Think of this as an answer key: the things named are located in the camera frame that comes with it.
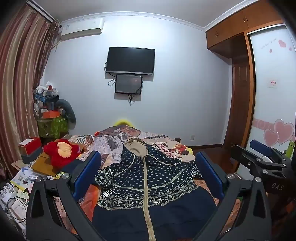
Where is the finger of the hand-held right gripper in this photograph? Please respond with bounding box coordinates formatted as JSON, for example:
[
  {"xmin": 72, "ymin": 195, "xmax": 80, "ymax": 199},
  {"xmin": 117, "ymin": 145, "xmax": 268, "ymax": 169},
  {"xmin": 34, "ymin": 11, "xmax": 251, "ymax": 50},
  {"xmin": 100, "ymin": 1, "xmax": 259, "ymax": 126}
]
[
  {"xmin": 250, "ymin": 139, "xmax": 290, "ymax": 163},
  {"xmin": 231, "ymin": 144, "xmax": 278, "ymax": 179}
]

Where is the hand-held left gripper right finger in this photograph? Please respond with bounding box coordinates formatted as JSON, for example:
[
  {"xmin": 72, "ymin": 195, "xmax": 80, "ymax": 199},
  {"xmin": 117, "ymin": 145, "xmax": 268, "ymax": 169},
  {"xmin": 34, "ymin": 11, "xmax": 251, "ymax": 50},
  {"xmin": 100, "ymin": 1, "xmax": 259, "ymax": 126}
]
[{"xmin": 194, "ymin": 151, "xmax": 272, "ymax": 241}]

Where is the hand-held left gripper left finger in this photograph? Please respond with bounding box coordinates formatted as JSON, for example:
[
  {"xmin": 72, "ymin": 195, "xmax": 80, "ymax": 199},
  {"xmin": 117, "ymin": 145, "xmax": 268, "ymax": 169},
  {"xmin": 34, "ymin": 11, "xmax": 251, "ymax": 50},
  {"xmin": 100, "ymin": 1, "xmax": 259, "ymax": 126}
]
[{"xmin": 26, "ymin": 150, "xmax": 110, "ymax": 241}]

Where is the navy patterned hooded jacket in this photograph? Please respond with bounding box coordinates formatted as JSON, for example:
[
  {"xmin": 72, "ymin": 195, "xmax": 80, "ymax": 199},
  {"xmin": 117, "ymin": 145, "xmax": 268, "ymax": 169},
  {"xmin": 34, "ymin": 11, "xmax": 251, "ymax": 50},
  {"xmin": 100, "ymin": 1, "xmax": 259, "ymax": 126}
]
[{"xmin": 92, "ymin": 137, "xmax": 219, "ymax": 241}]

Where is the pile of clothes and bags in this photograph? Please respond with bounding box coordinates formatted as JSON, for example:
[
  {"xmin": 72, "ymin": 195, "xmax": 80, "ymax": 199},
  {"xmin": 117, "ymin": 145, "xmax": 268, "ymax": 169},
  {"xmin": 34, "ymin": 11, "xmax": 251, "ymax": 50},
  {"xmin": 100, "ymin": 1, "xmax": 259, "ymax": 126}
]
[{"xmin": 33, "ymin": 81, "xmax": 61, "ymax": 114}]

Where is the green bottle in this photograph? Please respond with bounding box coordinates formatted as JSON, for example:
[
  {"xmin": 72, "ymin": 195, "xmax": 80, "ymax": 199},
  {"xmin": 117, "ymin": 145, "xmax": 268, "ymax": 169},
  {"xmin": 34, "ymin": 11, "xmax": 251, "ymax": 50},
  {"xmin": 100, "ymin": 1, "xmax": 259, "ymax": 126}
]
[{"xmin": 285, "ymin": 141, "xmax": 296, "ymax": 159}]

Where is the red plush toy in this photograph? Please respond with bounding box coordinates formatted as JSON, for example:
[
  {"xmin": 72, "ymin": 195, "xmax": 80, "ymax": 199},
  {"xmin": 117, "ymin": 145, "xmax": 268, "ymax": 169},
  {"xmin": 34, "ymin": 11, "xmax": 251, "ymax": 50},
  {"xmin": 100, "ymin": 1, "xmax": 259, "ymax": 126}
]
[{"xmin": 43, "ymin": 138, "xmax": 82, "ymax": 168}]

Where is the printed blanket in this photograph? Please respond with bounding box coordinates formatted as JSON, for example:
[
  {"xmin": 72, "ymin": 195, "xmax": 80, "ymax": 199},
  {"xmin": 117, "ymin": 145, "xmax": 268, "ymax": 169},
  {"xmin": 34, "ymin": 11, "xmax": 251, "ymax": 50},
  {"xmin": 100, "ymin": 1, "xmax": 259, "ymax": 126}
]
[{"xmin": 54, "ymin": 124, "xmax": 245, "ymax": 241}]

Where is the brown cardboard sheet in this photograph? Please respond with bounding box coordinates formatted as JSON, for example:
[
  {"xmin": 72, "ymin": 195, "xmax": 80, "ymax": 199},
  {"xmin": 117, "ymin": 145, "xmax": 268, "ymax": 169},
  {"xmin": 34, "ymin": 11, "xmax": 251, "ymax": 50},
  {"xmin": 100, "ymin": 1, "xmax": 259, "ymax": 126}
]
[{"xmin": 31, "ymin": 153, "xmax": 60, "ymax": 176}]

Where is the wooden wardrobe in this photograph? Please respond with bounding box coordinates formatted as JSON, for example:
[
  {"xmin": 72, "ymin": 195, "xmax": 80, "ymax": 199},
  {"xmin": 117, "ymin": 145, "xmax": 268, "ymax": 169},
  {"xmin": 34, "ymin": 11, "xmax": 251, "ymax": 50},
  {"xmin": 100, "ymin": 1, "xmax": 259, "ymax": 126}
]
[{"xmin": 205, "ymin": 0, "xmax": 287, "ymax": 172}]

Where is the dark grey box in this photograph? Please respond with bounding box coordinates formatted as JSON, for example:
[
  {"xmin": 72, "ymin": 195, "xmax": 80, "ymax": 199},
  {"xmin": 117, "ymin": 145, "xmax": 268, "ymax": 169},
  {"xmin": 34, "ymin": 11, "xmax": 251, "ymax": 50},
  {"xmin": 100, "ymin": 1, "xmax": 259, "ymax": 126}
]
[{"xmin": 21, "ymin": 148, "xmax": 44, "ymax": 164}]

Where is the pile of papers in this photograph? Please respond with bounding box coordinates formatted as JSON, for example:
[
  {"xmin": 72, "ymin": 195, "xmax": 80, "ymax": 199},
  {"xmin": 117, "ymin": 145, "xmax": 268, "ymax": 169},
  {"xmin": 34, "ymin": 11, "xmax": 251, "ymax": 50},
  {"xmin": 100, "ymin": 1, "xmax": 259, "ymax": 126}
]
[{"xmin": 10, "ymin": 167, "xmax": 50, "ymax": 193}]

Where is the red box with white lid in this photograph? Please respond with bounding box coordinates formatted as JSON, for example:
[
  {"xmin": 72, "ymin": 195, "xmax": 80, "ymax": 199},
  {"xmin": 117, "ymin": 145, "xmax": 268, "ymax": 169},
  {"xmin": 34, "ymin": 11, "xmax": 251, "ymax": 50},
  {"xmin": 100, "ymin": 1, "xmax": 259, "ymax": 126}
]
[{"xmin": 18, "ymin": 137, "xmax": 43, "ymax": 156}]

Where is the yellow cushion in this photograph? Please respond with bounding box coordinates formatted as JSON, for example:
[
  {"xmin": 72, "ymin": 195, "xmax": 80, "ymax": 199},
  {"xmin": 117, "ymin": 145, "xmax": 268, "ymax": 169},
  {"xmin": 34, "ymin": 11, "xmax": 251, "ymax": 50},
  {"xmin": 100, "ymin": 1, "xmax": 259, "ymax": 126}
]
[{"xmin": 112, "ymin": 119, "xmax": 136, "ymax": 127}]

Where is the grey bolster pillow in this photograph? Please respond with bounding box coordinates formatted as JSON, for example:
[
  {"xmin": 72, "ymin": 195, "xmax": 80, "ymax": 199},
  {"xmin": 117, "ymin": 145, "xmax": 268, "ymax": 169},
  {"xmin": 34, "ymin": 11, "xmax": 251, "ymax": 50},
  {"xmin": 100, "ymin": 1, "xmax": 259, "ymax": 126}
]
[{"xmin": 55, "ymin": 98, "xmax": 77, "ymax": 130}]

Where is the orange box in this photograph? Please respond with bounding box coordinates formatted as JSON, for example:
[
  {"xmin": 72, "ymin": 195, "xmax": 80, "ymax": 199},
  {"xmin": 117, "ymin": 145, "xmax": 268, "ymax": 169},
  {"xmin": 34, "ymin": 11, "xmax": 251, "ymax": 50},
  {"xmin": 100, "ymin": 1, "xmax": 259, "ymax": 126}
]
[{"xmin": 40, "ymin": 110, "xmax": 62, "ymax": 119}]

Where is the striped red-brown curtain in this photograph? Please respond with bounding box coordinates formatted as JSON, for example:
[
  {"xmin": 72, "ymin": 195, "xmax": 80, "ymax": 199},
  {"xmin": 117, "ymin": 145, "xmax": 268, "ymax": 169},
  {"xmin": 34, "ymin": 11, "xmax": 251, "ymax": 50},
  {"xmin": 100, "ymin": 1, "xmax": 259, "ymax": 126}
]
[{"xmin": 0, "ymin": 5, "xmax": 61, "ymax": 179}]

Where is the white air conditioner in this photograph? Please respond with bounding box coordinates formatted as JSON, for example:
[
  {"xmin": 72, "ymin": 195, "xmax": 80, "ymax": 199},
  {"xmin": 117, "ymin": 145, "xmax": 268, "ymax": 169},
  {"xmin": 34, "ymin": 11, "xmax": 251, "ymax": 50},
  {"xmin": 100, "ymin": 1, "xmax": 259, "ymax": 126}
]
[{"xmin": 59, "ymin": 18, "xmax": 104, "ymax": 42}]

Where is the curtain rod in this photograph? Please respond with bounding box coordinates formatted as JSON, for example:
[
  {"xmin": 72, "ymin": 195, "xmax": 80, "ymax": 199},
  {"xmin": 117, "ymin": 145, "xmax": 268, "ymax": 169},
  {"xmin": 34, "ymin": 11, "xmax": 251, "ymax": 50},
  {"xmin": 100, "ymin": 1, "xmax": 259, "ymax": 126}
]
[{"xmin": 25, "ymin": 0, "xmax": 56, "ymax": 22}]

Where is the small black wall monitor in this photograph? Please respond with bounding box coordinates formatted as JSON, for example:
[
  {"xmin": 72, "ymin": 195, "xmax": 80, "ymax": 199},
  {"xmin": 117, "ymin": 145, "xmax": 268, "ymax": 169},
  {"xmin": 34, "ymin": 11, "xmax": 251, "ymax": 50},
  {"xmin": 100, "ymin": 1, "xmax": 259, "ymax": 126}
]
[{"xmin": 115, "ymin": 74, "xmax": 143, "ymax": 95}]

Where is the large black wall television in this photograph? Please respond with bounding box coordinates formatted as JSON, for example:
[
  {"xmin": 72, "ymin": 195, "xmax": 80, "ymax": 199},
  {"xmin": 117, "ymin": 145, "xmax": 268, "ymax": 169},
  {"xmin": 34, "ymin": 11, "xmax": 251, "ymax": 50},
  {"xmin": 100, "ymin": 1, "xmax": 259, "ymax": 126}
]
[{"xmin": 105, "ymin": 46, "xmax": 156, "ymax": 76}]

